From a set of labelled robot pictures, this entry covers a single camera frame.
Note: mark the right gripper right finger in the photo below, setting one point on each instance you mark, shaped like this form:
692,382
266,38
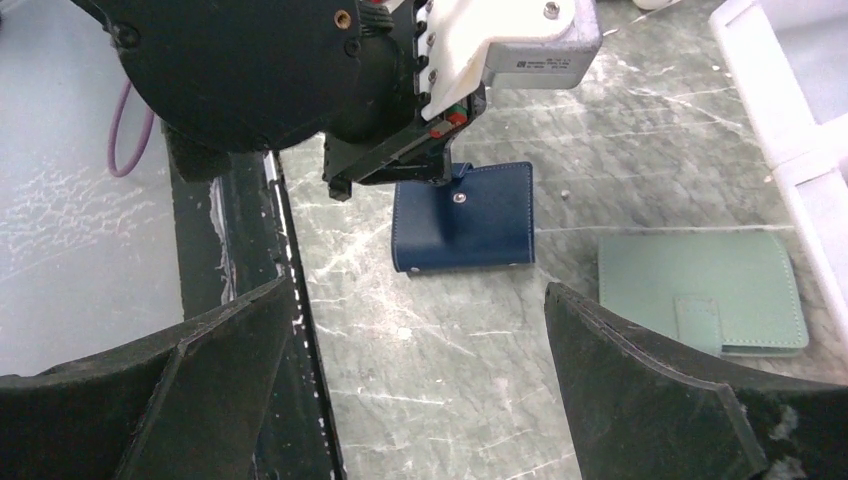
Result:
640,405

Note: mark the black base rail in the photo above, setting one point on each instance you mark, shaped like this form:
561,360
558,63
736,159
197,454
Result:
235,235

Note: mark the green leather card holder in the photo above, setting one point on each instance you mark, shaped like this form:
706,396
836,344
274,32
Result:
725,294

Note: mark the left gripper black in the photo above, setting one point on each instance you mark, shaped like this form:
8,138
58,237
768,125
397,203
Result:
247,77

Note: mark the blue leather card holder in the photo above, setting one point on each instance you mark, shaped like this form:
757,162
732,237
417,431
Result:
483,217

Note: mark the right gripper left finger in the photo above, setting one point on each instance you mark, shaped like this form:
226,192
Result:
186,402

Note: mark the clear plastic divided box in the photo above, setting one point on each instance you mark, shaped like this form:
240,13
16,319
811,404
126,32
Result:
788,60

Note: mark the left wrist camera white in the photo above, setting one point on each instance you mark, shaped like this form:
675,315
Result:
514,45

